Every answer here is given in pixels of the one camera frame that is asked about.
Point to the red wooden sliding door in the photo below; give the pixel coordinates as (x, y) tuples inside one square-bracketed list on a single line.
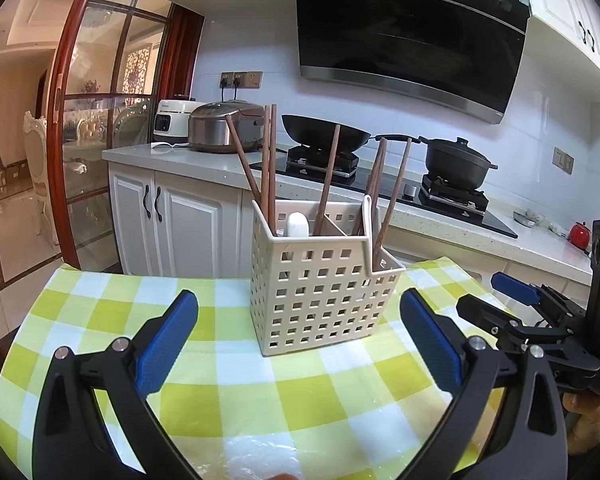
[(67, 85)]

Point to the gold wall socket row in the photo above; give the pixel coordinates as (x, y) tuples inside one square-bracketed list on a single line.
[(242, 79)]

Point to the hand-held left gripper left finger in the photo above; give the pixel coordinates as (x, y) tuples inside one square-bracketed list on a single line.
[(167, 340)]

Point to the cream perforated utensil basket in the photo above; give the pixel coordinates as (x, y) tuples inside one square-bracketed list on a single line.
[(320, 300)]

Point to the white carved chair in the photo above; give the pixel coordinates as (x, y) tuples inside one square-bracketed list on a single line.
[(37, 160)]

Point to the green checked tablecloth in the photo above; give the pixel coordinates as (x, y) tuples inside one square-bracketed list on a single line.
[(260, 400)]

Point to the small metal dish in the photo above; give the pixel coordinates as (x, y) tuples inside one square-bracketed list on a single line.
[(526, 218)]

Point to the person's left hand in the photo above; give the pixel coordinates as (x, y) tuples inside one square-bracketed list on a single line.
[(286, 477)]

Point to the silver rice cooker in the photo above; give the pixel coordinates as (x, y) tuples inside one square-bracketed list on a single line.
[(220, 127)]

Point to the person's right hand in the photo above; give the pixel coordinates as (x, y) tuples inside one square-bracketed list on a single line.
[(585, 420)]

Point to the stone countertop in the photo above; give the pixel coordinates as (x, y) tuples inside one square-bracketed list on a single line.
[(170, 157)]

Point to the black range hood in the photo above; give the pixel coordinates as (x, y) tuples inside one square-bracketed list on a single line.
[(410, 30)]

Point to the black glass gas stove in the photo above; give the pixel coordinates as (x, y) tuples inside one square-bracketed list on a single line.
[(430, 205)]

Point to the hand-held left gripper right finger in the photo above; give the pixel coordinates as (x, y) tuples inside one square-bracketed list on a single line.
[(430, 340)]

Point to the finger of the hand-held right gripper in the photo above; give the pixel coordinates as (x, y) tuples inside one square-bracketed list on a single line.
[(517, 287), (485, 310)]

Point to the black wok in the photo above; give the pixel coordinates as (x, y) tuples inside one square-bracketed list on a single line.
[(320, 130)]

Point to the white kitchen appliance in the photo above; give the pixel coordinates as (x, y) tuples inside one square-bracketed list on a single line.
[(172, 120)]

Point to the white lower cabinets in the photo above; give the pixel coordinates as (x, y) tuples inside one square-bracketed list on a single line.
[(190, 220)]

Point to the stack of cardboard boxes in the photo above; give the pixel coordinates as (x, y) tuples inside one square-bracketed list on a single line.
[(7, 175)]

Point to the black lidded pot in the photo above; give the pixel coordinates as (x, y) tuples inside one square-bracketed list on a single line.
[(455, 162)]

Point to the white ceramic spoon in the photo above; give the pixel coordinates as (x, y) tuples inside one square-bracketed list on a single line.
[(369, 207), (298, 225)]

